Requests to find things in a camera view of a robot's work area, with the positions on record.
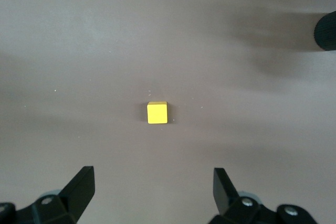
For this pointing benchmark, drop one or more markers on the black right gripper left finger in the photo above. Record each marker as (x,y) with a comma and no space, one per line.
(78,195)

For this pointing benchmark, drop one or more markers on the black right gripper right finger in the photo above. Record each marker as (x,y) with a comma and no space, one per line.
(223,195)

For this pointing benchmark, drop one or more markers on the yellow cube block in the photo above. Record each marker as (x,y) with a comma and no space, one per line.
(157,113)

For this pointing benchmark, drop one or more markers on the black ribbed padded cylinder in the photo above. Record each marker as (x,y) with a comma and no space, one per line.
(326,31)

